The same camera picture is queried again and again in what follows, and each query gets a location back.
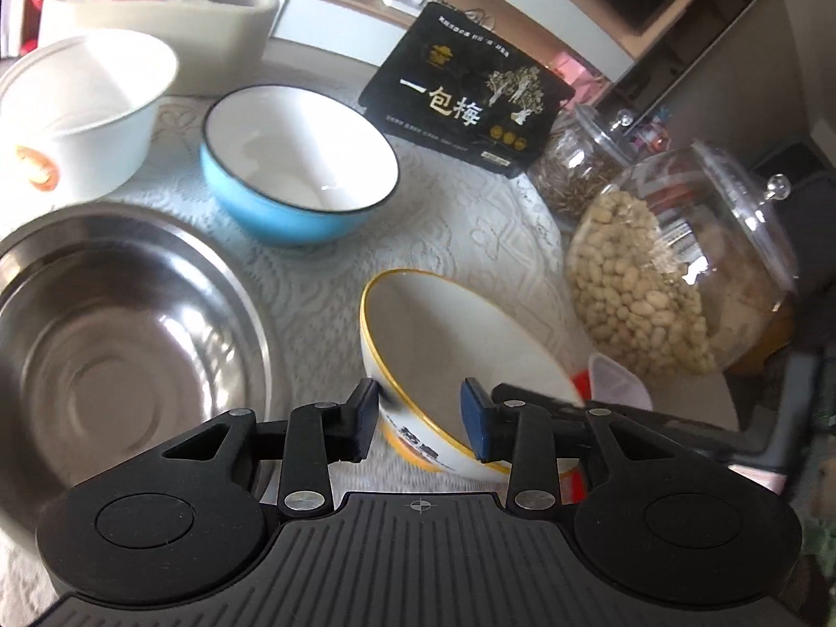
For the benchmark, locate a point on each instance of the glass jar of seeds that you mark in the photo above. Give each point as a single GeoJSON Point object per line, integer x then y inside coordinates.
{"type": "Point", "coordinates": [568, 170]}

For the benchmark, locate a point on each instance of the yellow-rimmed white bowl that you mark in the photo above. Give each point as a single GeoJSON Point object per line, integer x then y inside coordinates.
{"type": "Point", "coordinates": [444, 339]}

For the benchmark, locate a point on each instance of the stainless steel bowl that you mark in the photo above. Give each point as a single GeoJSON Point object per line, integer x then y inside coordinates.
{"type": "Point", "coordinates": [130, 339]}

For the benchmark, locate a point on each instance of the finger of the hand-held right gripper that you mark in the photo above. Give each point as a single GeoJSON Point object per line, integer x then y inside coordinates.
{"type": "Point", "coordinates": [555, 403]}

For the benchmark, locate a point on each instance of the pink box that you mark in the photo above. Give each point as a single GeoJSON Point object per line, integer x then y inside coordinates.
{"type": "Point", "coordinates": [575, 68]}

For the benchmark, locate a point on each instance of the white paper bowl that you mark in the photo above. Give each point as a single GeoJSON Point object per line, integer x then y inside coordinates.
{"type": "Point", "coordinates": [85, 98]}

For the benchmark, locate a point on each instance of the beige oval container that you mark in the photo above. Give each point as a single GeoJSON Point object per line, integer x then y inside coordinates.
{"type": "Point", "coordinates": [215, 46]}

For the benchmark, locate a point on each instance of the white plastic tub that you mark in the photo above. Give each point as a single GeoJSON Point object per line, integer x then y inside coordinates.
{"type": "Point", "coordinates": [617, 382]}

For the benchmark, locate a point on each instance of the blue ceramic bowl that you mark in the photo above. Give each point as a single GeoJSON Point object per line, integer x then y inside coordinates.
{"type": "Point", "coordinates": [261, 209]}

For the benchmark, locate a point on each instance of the white lace tablecloth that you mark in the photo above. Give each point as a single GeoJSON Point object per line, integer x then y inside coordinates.
{"type": "Point", "coordinates": [457, 222]}

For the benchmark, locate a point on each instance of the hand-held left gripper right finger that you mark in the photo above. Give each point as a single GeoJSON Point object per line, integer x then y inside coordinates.
{"type": "Point", "coordinates": [475, 421]}

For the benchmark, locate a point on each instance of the black printed box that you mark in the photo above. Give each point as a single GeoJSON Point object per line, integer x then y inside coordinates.
{"type": "Point", "coordinates": [457, 78]}

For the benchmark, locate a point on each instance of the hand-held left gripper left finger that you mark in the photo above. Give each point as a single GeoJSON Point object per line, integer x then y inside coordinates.
{"type": "Point", "coordinates": [359, 419]}

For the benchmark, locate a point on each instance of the glass jar of peanuts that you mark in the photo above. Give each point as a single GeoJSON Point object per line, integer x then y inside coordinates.
{"type": "Point", "coordinates": [627, 287]}

